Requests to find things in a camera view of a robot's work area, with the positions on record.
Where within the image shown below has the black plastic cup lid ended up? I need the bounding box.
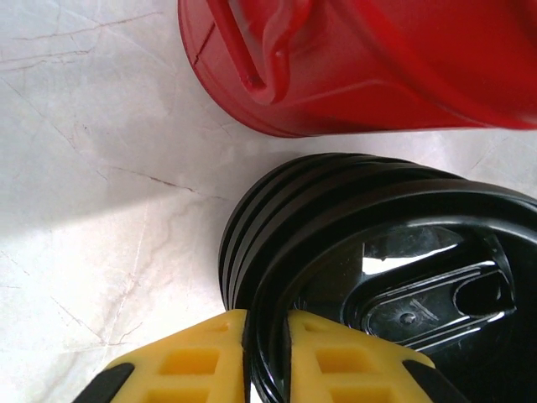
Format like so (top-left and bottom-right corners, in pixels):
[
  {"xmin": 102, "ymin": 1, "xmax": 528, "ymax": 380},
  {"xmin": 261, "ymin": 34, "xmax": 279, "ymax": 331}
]
[{"xmin": 247, "ymin": 178, "xmax": 537, "ymax": 403}]

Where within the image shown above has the stack of black cup lids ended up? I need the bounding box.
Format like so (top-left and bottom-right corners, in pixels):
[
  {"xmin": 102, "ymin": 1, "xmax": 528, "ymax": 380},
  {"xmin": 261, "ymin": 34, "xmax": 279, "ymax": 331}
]
[{"xmin": 217, "ymin": 153, "xmax": 475, "ymax": 311}]

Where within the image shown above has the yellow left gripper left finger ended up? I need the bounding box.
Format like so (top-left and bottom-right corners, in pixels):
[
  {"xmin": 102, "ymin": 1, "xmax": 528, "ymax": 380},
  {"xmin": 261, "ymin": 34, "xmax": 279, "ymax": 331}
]
[{"xmin": 77, "ymin": 309, "xmax": 248, "ymax": 403}]

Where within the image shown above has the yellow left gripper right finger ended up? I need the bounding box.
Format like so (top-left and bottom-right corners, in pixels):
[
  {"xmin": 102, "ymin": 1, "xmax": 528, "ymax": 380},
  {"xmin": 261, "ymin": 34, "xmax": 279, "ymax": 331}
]
[{"xmin": 287, "ymin": 310, "xmax": 462, "ymax": 403}]

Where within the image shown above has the red straw holder cup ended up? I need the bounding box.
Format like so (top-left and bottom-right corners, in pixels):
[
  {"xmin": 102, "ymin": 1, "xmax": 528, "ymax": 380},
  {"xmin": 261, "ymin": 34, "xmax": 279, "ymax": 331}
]
[{"xmin": 178, "ymin": 0, "xmax": 537, "ymax": 138}]

